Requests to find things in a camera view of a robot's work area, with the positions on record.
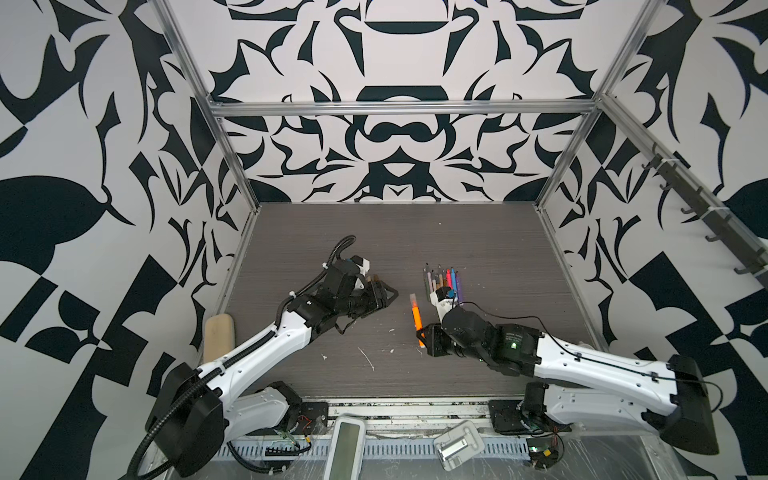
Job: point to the beige sponge block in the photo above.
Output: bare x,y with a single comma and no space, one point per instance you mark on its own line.
218,337

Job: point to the grey metal bracket box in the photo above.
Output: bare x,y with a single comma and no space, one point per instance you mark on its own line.
458,445

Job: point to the aluminium frame back beam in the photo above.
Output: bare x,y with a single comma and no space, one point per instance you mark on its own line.
410,107

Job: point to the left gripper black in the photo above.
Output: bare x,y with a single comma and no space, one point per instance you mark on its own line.
377,298

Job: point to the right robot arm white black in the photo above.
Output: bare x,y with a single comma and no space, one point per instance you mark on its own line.
575,384

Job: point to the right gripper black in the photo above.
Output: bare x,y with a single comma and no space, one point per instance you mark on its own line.
432,343

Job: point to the orange highlighter pen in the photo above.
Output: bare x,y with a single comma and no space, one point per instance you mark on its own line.
415,312

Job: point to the white handheld tablet device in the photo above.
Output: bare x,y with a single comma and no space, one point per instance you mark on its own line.
346,450

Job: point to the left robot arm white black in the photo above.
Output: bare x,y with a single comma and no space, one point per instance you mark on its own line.
200,409

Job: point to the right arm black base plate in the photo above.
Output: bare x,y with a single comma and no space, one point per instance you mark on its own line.
510,417

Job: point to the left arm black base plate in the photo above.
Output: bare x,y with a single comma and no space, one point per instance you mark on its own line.
308,418

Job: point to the purple highlighter pen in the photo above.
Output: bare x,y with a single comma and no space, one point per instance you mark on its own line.
460,290

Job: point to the aluminium frame front rail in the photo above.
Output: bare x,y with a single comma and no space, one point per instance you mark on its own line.
420,408

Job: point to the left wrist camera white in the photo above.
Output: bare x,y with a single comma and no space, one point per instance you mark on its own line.
362,264

